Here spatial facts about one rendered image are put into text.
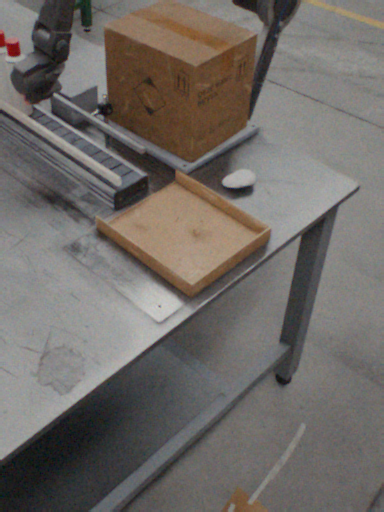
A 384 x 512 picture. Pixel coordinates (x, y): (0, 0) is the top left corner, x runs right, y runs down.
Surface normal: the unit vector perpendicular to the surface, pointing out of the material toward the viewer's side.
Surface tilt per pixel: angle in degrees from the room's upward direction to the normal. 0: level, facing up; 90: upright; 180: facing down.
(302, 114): 0
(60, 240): 0
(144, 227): 0
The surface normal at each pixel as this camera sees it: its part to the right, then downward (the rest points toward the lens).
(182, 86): -0.65, 0.51
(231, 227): 0.04, -0.73
